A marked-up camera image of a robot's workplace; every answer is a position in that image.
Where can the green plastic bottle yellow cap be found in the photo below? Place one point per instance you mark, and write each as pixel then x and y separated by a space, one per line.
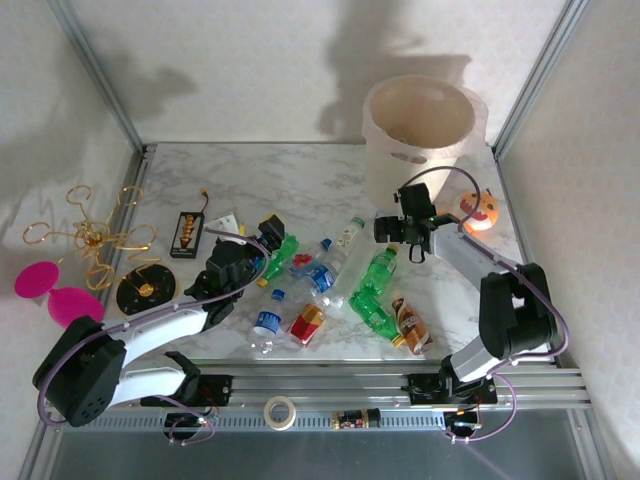
pixel 377 270
pixel 372 317
pixel 282 252

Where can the clear bottle red flower label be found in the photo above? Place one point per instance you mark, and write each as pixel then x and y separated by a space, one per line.
pixel 304 261

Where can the small blue label water bottle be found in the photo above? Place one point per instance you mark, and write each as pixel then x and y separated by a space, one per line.
pixel 267 322

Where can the clear bottle white green label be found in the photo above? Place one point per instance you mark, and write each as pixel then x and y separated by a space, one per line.
pixel 348 235

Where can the clear unlabelled plastic bottle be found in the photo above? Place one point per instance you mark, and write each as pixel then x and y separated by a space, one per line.
pixel 350 267

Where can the red yellow label bottle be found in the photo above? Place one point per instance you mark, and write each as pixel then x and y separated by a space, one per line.
pixel 306 325

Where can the brown chocolate drink bottle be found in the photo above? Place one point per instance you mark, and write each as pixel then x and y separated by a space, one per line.
pixel 415 332

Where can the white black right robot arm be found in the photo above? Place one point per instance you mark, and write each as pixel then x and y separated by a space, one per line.
pixel 470 260

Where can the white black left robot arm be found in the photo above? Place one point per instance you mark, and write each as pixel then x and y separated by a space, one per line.
pixel 165 332

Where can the white plastic bin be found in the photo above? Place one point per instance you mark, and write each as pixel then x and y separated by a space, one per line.
pixel 385 175

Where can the black board gold connectors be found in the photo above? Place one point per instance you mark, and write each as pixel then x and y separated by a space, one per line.
pixel 187 247

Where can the orange plush dinosaur toy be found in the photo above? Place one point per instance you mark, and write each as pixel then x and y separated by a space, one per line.
pixel 482 212

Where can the masking tape roll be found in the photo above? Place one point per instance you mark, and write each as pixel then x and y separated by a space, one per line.
pixel 267 413

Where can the perforated metal strip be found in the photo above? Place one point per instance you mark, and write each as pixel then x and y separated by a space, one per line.
pixel 240 422

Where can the pink plastic goblet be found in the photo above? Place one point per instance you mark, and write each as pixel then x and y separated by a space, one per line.
pixel 75 310

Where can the small black adapter board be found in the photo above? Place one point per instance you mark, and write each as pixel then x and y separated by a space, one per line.
pixel 462 422
pixel 185 420

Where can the small dark glass bottle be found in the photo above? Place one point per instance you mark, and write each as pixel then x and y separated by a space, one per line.
pixel 357 419

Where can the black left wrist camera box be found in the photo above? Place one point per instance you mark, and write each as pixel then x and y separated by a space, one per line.
pixel 272 235

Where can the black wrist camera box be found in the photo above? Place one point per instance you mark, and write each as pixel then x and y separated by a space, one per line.
pixel 416 200
pixel 272 235

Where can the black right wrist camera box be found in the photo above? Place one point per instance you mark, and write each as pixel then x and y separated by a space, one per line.
pixel 416 200

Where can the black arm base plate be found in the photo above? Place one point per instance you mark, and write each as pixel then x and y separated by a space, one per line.
pixel 422 390
pixel 217 390

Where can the aluminium front frame rail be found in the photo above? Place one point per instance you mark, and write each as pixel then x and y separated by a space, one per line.
pixel 325 385

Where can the aluminium frame post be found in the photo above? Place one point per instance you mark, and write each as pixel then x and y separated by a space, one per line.
pixel 535 75
pixel 100 75

